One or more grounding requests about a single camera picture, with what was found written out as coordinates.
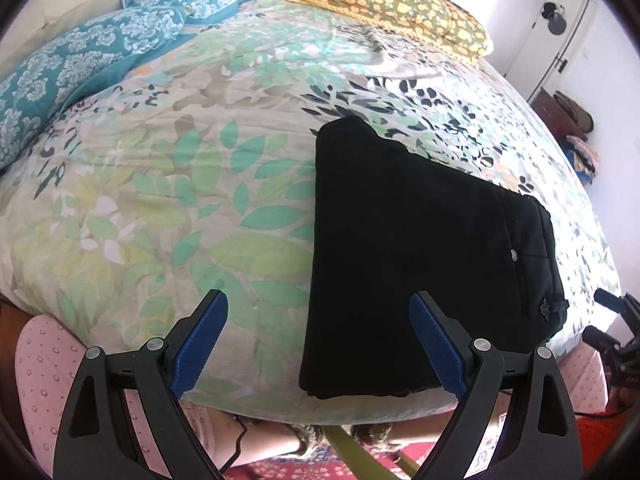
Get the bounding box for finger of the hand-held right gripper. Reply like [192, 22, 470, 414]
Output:
[582, 326, 626, 356]
[595, 288, 633, 313]

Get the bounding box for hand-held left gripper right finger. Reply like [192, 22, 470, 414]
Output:
[409, 291, 585, 480]

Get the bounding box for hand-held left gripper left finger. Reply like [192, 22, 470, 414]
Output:
[52, 289, 230, 480]

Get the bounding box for black pants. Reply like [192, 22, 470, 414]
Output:
[298, 116, 568, 401]

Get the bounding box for person's pink pajama right leg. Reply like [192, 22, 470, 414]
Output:
[492, 345, 608, 461]

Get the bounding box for pile of colourful clothes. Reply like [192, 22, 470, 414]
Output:
[560, 132, 601, 181]

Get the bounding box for red patterned rug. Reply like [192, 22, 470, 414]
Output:
[225, 407, 640, 480]

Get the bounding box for floral leaf bedspread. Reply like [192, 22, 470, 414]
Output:
[0, 0, 623, 423]

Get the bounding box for olive bag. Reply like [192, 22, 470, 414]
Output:
[552, 91, 595, 133]

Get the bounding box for dark wooden dresser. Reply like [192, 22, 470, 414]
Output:
[530, 86, 591, 146]

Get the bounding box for white door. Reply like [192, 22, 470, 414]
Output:
[502, 0, 601, 106]

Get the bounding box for black item hanging on door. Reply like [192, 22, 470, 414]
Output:
[542, 2, 568, 36]

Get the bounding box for large teal damask pillow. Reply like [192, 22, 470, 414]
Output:
[0, 7, 191, 171]

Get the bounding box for yellow floral pillow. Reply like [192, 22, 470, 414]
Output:
[280, 0, 493, 66]

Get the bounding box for black cable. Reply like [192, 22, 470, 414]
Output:
[220, 415, 251, 476]

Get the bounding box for yellow-green strap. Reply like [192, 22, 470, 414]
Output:
[325, 425, 421, 480]

